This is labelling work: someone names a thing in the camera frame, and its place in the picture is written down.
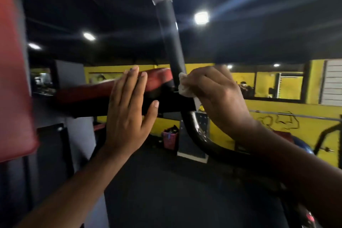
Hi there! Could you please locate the person's right hand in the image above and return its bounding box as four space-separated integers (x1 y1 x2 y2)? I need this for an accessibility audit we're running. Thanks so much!
180 65 257 140

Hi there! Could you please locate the person's left hand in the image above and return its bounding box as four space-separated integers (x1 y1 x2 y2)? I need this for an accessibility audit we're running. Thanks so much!
104 65 160 157

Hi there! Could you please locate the white cleaning wipe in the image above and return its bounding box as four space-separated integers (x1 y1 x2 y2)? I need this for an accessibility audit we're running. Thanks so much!
177 72 202 111

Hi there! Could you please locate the black curved handle chrome end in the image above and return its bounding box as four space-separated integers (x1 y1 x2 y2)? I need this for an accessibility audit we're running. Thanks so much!
151 0 289 183

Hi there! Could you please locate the person's right forearm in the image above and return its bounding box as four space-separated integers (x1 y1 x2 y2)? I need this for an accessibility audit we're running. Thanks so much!
232 121 342 228

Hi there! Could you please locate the pink plastic basket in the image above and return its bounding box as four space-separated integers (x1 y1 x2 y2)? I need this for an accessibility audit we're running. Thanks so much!
161 125 180 151

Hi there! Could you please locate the red machine pad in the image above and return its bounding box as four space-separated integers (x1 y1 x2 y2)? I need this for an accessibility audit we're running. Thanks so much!
55 67 197 118
0 0 40 163

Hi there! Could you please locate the dark grey cabinet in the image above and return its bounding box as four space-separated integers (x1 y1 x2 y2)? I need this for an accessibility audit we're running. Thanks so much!
177 110 210 164

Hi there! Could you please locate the dark framed yellow window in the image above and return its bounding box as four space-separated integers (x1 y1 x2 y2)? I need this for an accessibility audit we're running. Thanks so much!
224 62 312 104

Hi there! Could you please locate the maroon bench pad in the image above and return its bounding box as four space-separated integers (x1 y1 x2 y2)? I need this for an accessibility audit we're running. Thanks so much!
272 130 294 144

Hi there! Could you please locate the chrome barbell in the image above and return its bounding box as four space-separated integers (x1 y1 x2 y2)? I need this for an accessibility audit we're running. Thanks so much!
248 109 342 123

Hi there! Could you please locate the blue exercise ball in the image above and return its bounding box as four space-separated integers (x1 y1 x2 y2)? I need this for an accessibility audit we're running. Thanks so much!
291 135 315 155

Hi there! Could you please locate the black orange bench press rack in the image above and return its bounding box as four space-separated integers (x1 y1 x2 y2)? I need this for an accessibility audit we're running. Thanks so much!
312 114 342 170

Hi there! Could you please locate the black steel rack frame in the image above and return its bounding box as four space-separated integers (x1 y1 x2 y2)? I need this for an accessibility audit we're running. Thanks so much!
0 59 110 228

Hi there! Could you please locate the white wall notice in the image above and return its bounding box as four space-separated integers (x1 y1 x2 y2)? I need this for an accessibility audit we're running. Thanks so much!
319 59 342 107

